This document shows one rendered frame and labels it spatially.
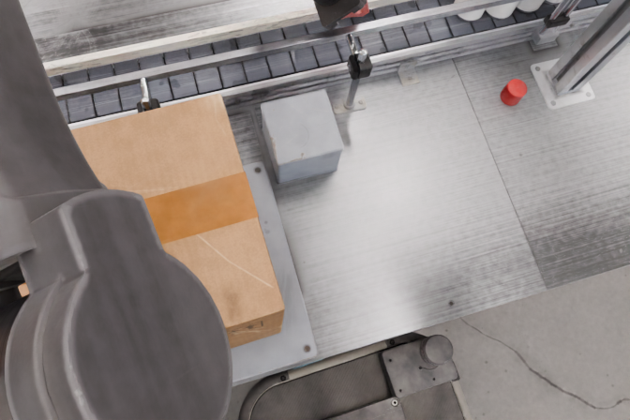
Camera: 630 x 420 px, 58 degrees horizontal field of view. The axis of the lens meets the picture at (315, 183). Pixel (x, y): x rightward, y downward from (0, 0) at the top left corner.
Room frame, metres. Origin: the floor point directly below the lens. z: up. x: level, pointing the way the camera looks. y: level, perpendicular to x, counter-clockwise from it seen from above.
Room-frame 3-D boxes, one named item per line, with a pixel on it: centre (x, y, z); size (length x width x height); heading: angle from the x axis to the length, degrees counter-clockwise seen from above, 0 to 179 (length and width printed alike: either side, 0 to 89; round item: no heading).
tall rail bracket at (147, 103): (0.32, 0.25, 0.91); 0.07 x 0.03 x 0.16; 28
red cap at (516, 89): (0.52, -0.29, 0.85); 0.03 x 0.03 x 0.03
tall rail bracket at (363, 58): (0.46, -0.02, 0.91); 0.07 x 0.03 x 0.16; 28
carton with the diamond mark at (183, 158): (0.10, 0.19, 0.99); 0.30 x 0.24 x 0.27; 119
